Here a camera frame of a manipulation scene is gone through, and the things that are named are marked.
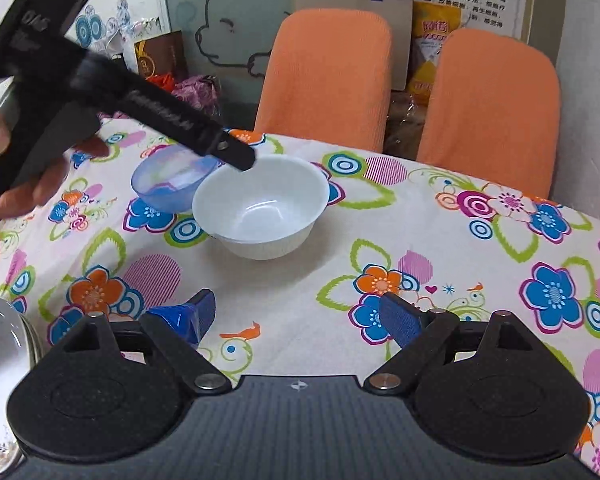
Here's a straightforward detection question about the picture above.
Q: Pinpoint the white ceramic bowl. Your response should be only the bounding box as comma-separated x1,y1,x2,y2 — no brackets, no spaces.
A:
192,155,329,261

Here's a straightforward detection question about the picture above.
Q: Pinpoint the translucent blue plastic bowl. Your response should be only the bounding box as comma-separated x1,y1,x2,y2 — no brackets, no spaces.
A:
131,145,222,214

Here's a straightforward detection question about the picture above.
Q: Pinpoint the white plate with floral motif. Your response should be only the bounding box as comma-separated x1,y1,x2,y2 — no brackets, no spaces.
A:
0,299,41,476

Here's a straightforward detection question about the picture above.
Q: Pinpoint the person's left hand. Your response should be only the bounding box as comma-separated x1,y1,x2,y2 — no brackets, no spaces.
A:
0,104,112,221

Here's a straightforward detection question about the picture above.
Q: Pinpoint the floral tablecloth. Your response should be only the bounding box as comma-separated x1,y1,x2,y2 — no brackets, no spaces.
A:
0,119,600,475

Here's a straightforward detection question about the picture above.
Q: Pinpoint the brown gift bag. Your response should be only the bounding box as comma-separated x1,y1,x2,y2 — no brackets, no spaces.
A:
134,30,189,82

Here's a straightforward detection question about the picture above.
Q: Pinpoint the glass panel with cartoon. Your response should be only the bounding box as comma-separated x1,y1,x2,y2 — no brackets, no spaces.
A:
166,0,291,105

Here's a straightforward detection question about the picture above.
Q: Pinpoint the right orange chair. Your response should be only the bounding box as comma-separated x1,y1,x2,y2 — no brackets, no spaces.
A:
416,28,560,198

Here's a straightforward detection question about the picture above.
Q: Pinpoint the orange chair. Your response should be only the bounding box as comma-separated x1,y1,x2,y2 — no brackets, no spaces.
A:
416,28,560,198
254,9,392,153

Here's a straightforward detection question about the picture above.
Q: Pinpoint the left orange chair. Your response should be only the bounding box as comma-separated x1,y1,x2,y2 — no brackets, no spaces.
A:
254,9,392,153

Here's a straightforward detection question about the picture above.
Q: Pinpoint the brown paper bag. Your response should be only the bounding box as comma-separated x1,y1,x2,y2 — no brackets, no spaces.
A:
292,0,413,91

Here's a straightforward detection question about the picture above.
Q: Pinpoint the yellow snack bag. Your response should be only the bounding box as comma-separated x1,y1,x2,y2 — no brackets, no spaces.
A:
406,0,463,106

